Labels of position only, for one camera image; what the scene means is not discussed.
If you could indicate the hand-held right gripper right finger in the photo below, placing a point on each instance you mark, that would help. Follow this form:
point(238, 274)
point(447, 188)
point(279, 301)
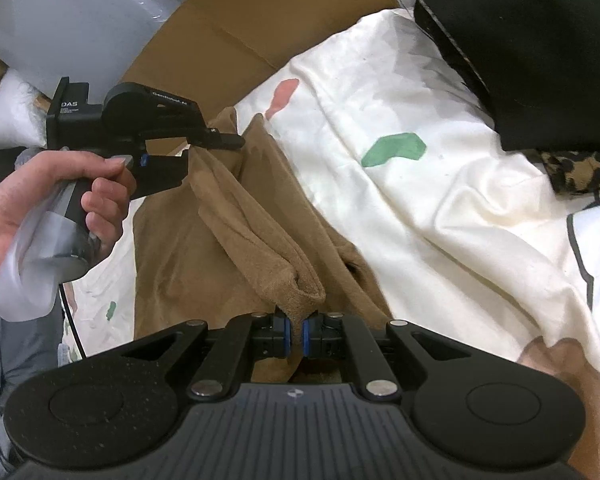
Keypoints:
point(307, 340)

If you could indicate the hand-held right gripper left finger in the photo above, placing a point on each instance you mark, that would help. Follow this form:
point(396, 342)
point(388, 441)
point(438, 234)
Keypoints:
point(285, 340)

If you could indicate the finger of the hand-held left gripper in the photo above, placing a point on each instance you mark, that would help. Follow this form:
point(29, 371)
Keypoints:
point(220, 141)

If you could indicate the brown t-shirt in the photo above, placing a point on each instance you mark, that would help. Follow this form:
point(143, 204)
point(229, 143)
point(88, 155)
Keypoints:
point(205, 260)

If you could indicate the person's left hand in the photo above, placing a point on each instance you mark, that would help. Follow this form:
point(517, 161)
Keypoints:
point(15, 200)

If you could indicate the white pillow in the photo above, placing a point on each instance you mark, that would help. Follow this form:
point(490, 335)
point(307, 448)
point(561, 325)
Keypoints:
point(10, 115)

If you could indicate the large cardboard sheet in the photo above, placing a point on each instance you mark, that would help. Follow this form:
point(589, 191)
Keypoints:
point(255, 10)

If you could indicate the cream printed blanket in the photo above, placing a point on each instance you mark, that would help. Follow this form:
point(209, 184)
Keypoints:
point(430, 110)

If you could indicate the leopard print cloth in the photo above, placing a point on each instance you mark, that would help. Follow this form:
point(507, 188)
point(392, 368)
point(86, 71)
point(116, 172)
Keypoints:
point(580, 172)

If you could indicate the black folded cloth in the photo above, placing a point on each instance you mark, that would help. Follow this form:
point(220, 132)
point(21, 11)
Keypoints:
point(530, 35)

